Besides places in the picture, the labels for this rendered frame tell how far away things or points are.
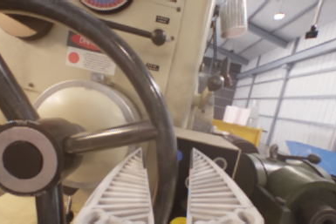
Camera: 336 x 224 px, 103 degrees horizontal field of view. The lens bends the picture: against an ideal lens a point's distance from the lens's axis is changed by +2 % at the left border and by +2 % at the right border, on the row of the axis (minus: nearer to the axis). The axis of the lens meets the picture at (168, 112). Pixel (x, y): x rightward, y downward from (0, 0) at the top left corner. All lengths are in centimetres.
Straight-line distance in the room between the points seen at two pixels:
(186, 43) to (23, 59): 43
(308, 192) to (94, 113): 51
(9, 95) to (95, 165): 17
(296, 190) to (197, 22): 47
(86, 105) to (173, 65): 23
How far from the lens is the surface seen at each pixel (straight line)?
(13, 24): 55
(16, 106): 24
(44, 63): 50
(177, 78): 38
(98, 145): 18
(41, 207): 26
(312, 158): 58
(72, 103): 31
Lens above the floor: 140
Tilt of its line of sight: 4 degrees down
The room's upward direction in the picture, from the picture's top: 13 degrees clockwise
